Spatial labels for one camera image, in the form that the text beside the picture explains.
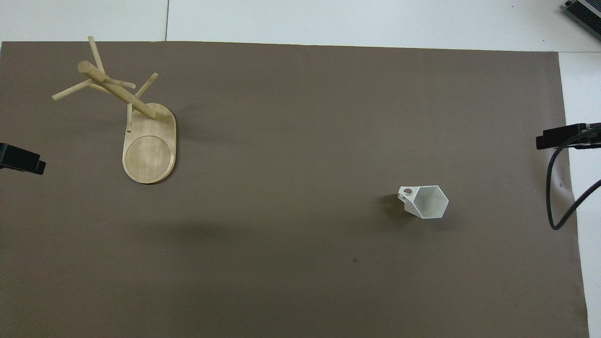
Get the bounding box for black cable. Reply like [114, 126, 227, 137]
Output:
[546, 124, 601, 231]

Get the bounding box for wooden cup rack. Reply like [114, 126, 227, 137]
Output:
[52, 36, 177, 184]

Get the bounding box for grey electronic device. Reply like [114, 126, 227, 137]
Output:
[563, 0, 601, 35]

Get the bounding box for white hexagonal cup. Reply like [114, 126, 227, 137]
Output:
[398, 185, 449, 220]

